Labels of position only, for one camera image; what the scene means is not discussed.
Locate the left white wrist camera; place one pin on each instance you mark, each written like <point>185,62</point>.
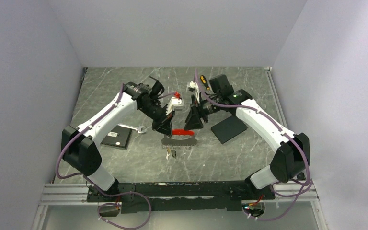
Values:
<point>175,104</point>

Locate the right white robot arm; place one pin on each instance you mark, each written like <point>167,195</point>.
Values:
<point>292,151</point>

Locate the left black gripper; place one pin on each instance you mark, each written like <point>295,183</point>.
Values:
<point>163,124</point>

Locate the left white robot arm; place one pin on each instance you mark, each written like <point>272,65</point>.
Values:
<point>80,145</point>

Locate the black flat rectangular pad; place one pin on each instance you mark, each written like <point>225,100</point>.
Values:
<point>228,129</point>

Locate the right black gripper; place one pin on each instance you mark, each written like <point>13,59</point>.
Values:
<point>193,120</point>

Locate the silver open-end wrench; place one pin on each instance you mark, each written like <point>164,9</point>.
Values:
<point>139,129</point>

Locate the aluminium frame rail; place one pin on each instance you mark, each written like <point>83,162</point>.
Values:
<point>64,194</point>

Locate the yellow black screwdriver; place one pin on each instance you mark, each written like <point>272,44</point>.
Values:
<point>205,83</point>

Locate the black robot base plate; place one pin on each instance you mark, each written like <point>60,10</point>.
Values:
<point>174,196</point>

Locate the black box with label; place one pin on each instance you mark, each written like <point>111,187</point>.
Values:
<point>118,137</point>

